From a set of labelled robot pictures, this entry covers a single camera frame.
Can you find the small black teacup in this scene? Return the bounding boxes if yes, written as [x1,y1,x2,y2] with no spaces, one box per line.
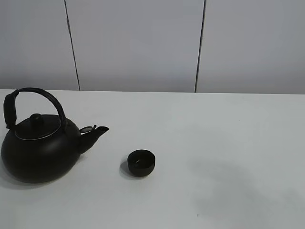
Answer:
[127,149,155,177]

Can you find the black round teapot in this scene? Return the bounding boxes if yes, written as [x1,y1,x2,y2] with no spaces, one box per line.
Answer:
[1,87,109,184]

